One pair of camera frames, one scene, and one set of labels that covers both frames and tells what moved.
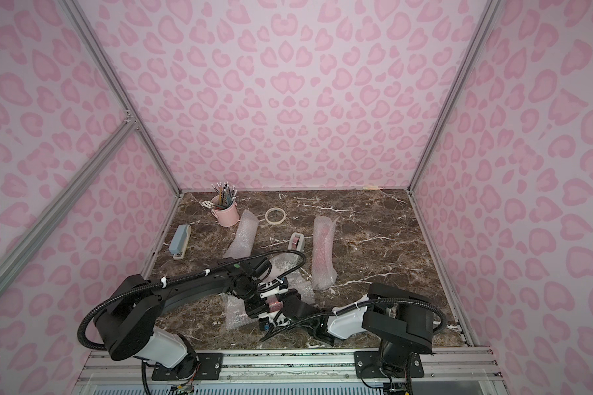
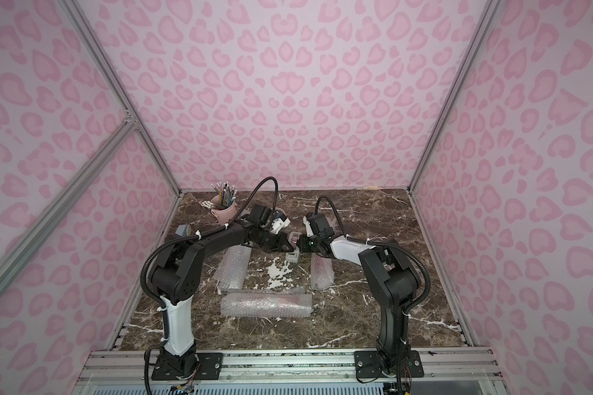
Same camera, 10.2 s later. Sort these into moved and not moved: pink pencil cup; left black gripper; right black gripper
Moved: left black gripper; right black gripper
Not moved: pink pencil cup
